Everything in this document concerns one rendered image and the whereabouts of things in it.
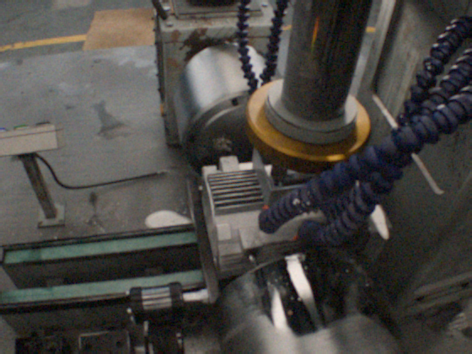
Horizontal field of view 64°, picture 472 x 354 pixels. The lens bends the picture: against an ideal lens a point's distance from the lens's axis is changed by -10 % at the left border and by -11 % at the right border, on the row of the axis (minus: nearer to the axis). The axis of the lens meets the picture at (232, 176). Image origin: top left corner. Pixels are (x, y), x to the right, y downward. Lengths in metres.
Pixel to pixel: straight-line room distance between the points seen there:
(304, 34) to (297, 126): 0.12
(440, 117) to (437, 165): 0.35
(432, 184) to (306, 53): 0.30
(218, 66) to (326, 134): 0.35
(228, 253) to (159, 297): 0.13
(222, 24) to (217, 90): 0.25
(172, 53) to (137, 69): 0.51
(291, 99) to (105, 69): 1.06
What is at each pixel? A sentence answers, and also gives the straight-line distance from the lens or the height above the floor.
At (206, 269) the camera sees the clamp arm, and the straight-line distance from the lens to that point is 0.66.
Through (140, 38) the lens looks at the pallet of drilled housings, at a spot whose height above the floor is 0.15.
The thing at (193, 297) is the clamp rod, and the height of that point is 1.02.
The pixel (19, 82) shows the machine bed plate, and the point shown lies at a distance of 1.58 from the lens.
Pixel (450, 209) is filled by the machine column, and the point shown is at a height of 1.18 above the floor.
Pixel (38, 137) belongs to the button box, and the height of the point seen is 1.07.
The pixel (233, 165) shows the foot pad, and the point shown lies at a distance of 0.73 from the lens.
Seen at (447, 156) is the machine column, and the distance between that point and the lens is 0.64.
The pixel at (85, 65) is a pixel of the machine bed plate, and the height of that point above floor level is 0.80.
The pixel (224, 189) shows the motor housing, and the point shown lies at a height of 1.10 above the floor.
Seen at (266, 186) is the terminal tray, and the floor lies 1.14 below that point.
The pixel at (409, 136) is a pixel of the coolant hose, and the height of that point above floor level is 1.42.
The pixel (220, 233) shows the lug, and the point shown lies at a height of 1.08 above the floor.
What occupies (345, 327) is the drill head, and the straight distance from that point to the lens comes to 0.49.
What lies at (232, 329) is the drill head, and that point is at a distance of 0.54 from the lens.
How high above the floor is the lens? 1.60
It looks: 47 degrees down
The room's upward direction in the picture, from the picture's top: 4 degrees clockwise
